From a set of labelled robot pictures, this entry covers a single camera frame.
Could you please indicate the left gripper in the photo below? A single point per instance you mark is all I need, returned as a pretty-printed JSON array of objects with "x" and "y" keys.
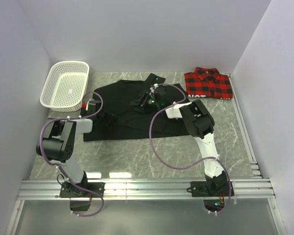
[{"x": 109, "y": 119}]

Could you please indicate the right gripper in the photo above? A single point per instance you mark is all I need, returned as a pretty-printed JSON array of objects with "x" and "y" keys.
[{"x": 144, "y": 108}]

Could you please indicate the black long sleeve shirt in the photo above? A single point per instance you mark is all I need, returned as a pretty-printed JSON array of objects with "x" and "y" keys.
[{"x": 132, "y": 125}]

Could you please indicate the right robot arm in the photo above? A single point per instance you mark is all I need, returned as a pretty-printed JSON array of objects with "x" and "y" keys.
[{"x": 199, "y": 124}]

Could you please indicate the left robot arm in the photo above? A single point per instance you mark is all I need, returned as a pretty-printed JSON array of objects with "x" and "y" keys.
[{"x": 56, "y": 145}]

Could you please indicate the folded black shirt under plaid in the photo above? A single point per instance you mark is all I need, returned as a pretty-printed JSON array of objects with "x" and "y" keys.
[{"x": 204, "y": 96}]

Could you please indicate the white perforated plastic basket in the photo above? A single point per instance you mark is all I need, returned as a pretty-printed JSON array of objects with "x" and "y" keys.
[{"x": 65, "y": 86}]

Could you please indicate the red black plaid shirt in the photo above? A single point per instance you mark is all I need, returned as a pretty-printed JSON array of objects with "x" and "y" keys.
[{"x": 208, "y": 82}]

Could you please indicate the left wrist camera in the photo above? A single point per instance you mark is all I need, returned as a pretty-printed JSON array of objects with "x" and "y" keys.
[{"x": 90, "y": 107}]

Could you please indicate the black box under rail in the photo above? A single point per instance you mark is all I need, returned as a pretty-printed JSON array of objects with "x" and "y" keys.
[{"x": 79, "y": 206}]

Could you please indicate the aluminium front rail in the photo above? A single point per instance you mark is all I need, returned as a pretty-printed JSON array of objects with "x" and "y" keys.
[{"x": 145, "y": 189}]

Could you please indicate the aluminium rail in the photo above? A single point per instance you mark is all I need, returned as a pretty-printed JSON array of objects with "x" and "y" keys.
[
  {"x": 145, "y": 189},
  {"x": 250, "y": 152}
]

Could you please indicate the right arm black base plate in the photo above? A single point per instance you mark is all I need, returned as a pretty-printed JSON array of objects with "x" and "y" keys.
[{"x": 203, "y": 191}]

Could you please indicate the aluminium right side rail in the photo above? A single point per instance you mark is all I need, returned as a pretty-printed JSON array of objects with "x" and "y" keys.
[{"x": 250, "y": 152}]

